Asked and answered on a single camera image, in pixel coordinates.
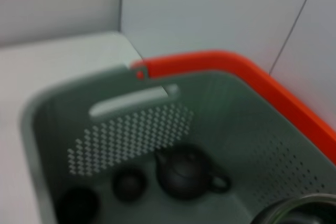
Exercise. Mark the small dark round cup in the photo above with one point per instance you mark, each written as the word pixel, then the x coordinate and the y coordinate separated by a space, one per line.
pixel 78 205
pixel 128 184

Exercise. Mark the dark round teapot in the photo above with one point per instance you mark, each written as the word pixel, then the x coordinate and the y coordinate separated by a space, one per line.
pixel 183 174

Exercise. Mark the grey-green perforated storage basket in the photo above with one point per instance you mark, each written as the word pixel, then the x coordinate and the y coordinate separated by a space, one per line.
pixel 223 108

